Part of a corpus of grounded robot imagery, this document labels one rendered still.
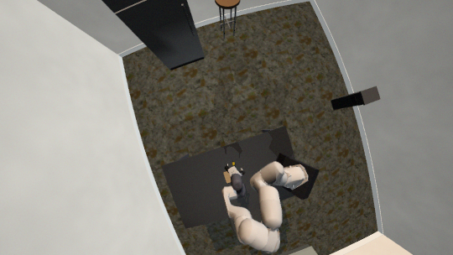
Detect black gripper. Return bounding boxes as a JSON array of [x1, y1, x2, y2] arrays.
[[225, 166, 245, 176]]

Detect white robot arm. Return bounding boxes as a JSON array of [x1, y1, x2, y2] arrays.
[[221, 162, 308, 253]]

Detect tan square mat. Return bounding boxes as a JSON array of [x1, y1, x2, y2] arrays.
[[223, 171, 231, 183]]

